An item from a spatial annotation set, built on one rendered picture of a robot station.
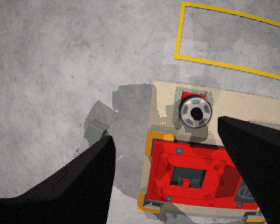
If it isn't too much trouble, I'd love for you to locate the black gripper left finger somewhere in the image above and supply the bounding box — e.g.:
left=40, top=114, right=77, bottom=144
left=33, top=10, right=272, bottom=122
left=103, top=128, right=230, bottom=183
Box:
left=0, top=136, right=116, bottom=224

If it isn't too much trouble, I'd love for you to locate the black wheel with grey hub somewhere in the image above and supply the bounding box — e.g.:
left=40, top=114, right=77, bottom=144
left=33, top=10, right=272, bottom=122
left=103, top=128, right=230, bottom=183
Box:
left=179, top=94, right=212, bottom=129

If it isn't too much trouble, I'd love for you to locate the yellow rectangular outline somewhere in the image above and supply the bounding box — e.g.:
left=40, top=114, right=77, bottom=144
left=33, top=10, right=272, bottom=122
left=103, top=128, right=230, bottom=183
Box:
left=174, top=1, right=280, bottom=79

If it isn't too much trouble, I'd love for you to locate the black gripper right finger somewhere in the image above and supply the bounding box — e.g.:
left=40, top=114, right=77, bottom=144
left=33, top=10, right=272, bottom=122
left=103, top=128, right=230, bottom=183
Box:
left=217, top=116, right=280, bottom=224

